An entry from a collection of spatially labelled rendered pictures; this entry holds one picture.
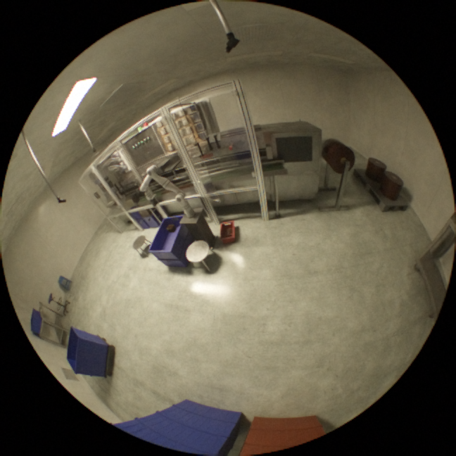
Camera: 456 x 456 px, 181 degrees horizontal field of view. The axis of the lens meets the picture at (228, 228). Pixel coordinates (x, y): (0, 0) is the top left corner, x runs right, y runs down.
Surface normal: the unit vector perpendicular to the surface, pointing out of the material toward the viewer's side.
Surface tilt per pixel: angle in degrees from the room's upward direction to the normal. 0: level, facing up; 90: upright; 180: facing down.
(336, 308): 0
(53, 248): 90
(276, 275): 0
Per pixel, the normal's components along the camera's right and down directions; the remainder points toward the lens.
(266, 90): -0.14, 0.76
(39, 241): 0.95, -0.07
